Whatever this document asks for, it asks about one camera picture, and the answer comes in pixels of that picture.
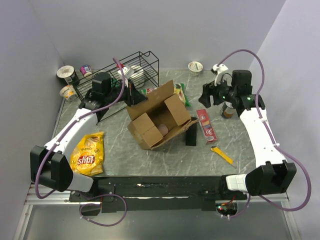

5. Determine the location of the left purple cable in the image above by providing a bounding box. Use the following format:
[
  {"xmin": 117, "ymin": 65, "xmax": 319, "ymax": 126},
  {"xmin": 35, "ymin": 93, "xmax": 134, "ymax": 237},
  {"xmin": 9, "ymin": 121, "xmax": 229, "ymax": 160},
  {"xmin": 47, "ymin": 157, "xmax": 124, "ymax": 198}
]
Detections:
[{"xmin": 34, "ymin": 57, "xmax": 126, "ymax": 200}]

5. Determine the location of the black rectangular box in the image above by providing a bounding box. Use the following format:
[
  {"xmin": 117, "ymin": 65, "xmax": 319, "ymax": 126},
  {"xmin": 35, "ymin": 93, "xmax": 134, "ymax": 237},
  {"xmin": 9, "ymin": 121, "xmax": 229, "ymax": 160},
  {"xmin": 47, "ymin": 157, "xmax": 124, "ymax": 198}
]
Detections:
[{"xmin": 185, "ymin": 123, "xmax": 198, "ymax": 147}]

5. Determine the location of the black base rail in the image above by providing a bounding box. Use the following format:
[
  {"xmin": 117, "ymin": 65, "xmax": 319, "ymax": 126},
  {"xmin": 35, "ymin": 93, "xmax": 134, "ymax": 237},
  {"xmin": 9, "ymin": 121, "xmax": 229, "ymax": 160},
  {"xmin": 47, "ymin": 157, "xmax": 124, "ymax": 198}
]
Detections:
[{"xmin": 69, "ymin": 176, "xmax": 247, "ymax": 213}]

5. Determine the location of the yellow utility knife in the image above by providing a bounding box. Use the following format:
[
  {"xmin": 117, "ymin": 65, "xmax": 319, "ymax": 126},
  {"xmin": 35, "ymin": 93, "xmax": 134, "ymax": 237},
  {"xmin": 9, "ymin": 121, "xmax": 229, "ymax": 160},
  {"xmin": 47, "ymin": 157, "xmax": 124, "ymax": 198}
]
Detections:
[{"xmin": 210, "ymin": 146, "xmax": 236, "ymax": 168}]

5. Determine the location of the white tape roll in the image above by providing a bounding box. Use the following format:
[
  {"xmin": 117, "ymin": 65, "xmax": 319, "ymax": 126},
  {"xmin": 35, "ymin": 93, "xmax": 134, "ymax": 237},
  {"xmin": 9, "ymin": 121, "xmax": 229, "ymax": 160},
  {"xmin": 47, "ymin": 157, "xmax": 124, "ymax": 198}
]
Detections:
[{"xmin": 130, "ymin": 65, "xmax": 146, "ymax": 88}]

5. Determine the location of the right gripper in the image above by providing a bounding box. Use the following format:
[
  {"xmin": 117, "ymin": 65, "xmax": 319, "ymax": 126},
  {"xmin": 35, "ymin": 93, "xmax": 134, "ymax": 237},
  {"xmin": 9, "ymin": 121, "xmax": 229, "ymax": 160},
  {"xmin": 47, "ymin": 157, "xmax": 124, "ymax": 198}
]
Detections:
[{"xmin": 197, "ymin": 74, "xmax": 236, "ymax": 109}]

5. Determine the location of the green Chuba cassava chips bag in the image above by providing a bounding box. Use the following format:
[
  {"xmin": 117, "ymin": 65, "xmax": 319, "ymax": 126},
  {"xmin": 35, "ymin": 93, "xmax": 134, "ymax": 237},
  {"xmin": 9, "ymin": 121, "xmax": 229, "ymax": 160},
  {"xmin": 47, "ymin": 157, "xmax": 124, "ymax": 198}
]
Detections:
[{"xmin": 140, "ymin": 83, "xmax": 191, "ymax": 107}]

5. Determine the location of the green round lid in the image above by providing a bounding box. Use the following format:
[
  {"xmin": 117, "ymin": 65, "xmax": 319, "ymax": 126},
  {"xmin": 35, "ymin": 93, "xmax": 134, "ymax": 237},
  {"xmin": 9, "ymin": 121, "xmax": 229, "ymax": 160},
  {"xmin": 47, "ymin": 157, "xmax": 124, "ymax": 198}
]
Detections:
[{"xmin": 110, "ymin": 77, "xmax": 122, "ymax": 88}]

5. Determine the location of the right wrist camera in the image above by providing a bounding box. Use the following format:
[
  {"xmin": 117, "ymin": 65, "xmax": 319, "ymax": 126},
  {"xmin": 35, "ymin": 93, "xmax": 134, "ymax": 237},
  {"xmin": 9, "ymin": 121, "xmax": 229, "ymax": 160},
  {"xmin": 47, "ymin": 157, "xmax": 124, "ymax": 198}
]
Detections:
[{"xmin": 211, "ymin": 63, "xmax": 229, "ymax": 86}]

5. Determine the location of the purple cable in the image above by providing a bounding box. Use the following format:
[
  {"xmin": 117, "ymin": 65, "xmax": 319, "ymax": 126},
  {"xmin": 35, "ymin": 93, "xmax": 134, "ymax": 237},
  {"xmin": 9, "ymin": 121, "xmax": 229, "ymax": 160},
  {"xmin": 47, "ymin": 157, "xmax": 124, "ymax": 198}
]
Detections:
[
  {"xmin": 217, "ymin": 49, "xmax": 312, "ymax": 219},
  {"xmin": 34, "ymin": 57, "xmax": 126, "ymax": 200}
]

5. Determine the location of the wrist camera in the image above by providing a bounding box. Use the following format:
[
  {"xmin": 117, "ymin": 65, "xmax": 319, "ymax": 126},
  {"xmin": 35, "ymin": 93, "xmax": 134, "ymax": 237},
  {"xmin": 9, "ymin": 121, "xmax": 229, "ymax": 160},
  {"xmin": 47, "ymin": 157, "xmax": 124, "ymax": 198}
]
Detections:
[
  {"xmin": 211, "ymin": 63, "xmax": 229, "ymax": 86},
  {"xmin": 117, "ymin": 64, "xmax": 135, "ymax": 80}
]

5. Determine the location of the purple yogurt cup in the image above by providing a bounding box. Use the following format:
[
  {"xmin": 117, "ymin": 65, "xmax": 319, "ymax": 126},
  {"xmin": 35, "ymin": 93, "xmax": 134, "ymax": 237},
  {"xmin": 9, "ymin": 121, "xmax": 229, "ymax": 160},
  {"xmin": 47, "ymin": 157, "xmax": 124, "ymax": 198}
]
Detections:
[{"xmin": 79, "ymin": 64, "xmax": 93, "ymax": 80}]

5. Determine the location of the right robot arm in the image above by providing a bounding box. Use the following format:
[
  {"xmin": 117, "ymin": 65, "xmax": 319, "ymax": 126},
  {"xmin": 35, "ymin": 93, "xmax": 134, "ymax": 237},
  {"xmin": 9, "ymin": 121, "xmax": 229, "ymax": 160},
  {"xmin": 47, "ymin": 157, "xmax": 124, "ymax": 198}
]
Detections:
[{"xmin": 198, "ymin": 67, "xmax": 297, "ymax": 200}]

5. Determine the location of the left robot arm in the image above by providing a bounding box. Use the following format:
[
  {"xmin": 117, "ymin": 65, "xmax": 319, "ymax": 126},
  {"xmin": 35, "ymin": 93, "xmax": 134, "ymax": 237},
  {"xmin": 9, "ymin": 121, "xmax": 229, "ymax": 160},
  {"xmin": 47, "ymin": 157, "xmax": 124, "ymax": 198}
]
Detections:
[{"xmin": 30, "ymin": 72, "xmax": 147, "ymax": 201}]

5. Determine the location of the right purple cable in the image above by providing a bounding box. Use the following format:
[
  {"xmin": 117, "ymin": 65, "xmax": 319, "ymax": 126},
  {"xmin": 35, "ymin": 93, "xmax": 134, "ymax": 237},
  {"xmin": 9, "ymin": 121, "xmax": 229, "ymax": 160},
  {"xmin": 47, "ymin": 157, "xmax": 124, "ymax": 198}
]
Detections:
[{"xmin": 217, "ymin": 49, "xmax": 312, "ymax": 219}]

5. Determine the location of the yellow Lays chips bag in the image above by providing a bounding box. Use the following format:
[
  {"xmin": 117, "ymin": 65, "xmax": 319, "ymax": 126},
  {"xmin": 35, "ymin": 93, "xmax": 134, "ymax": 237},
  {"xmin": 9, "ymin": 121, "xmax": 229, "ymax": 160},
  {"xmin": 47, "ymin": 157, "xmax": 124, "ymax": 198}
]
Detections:
[{"xmin": 70, "ymin": 131, "xmax": 104, "ymax": 176}]

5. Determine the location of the white yogurt cup back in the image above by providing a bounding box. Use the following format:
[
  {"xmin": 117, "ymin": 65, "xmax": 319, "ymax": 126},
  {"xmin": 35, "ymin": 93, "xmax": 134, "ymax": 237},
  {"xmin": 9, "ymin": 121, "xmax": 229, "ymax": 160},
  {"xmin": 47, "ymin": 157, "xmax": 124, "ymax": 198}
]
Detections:
[{"xmin": 188, "ymin": 61, "xmax": 203, "ymax": 76}]

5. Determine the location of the brown tin can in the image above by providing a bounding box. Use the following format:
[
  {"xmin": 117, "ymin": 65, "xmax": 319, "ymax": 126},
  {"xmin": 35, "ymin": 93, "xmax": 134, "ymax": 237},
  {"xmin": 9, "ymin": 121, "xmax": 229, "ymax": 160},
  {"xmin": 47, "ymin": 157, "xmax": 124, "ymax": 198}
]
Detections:
[{"xmin": 220, "ymin": 101, "xmax": 236, "ymax": 119}]

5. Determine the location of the black yogurt cup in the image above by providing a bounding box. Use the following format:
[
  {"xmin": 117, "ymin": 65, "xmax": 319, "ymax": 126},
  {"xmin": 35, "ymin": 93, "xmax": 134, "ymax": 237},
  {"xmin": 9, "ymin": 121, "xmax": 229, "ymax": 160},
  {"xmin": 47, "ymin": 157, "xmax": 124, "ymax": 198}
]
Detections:
[{"xmin": 56, "ymin": 65, "xmax": 80, "ymax": 86}]

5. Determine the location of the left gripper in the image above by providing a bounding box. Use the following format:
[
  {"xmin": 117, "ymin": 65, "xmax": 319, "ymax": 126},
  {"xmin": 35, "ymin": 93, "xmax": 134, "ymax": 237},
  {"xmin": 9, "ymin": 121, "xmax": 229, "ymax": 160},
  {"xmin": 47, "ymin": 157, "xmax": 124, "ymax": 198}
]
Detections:
[{"xmin": 104, "ymin": 78, "xmax": 148, "ymax": 107}]

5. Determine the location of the brown cardboard express box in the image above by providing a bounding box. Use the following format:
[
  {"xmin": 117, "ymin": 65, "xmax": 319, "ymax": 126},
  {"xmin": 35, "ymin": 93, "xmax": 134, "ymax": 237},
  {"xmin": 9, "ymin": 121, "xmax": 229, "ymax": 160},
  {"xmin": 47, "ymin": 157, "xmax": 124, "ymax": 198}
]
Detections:
[{"xmin": 126, "ymin": 80, "xmax": 198, "ymax": 150}]

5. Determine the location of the red toothpaste box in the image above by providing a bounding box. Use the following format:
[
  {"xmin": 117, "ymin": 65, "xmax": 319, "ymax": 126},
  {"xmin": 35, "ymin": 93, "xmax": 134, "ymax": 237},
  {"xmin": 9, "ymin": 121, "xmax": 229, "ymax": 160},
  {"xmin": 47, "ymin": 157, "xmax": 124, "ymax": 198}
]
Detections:
[{"xmin": 196, "ymin": 109, "xmax": 218, "ymax": 144}]

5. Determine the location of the black wire rack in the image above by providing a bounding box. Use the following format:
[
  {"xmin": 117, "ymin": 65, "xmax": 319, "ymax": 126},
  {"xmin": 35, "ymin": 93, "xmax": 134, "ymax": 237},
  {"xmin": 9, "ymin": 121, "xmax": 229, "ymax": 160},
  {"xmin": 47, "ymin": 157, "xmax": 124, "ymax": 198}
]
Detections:
[{"xmin": 75, "ymin": 51, "xmax": 159, "ymax": 111}]

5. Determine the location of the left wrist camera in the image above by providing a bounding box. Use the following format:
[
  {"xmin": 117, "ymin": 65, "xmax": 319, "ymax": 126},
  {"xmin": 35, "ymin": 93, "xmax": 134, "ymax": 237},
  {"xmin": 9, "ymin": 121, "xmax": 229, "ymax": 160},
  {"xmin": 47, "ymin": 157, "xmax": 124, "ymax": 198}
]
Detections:
[{"xmin": 117, "ymin": 64, "xmax": 135, "ymax": 80}]

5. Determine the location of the orange white yogurt cup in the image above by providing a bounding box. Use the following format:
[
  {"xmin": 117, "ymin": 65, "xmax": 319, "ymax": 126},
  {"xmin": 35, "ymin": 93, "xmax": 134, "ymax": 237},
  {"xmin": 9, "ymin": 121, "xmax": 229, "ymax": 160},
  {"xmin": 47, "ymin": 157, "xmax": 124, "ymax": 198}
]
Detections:
[{"xmin": 59, "ymin": 85, "xmax": 78, "ymax": 102}]

